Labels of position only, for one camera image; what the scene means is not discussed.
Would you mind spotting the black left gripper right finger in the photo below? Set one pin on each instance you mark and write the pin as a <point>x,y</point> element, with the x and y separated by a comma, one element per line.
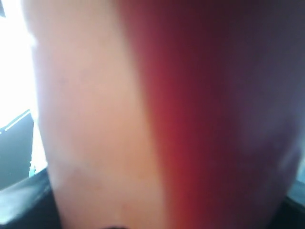
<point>290,215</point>

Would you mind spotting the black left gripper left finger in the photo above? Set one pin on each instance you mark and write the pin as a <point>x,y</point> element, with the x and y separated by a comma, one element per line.
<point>29,204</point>

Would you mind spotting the red sauce squeeze bottle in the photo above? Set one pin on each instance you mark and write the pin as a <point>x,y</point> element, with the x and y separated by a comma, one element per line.
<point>169,114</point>

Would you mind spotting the white rectangular plastic tray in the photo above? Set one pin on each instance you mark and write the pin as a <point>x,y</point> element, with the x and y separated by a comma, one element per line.
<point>15,149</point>

